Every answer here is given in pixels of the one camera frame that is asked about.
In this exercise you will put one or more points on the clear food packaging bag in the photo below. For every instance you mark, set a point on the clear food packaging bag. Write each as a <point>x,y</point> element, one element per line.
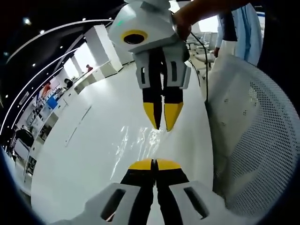
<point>145,143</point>

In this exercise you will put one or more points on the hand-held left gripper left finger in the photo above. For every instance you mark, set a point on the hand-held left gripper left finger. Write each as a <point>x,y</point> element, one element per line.
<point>131,197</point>

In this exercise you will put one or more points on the person's right hand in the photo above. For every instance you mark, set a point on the person's right hand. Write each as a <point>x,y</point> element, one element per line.
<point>185,21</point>

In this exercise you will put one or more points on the white desk row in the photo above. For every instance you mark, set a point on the white desk row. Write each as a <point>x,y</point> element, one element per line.
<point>93,77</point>

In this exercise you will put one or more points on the grey office chair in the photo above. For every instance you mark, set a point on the grey office chair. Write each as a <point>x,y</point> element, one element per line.
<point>203,50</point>

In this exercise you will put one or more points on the white square pillar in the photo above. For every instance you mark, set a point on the white square pillar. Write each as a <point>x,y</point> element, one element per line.
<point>100,44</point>

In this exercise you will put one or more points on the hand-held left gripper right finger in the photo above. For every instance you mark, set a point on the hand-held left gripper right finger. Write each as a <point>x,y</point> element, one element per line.
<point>178,197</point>

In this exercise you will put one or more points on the white mesh laundry basket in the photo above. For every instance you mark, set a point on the white mesh laundry basket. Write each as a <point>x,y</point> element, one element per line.
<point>257,140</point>

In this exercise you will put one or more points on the blue storage box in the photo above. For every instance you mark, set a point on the blue storage box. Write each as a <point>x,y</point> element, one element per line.
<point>52,103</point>

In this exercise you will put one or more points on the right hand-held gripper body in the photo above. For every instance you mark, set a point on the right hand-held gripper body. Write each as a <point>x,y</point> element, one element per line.
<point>150,23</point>

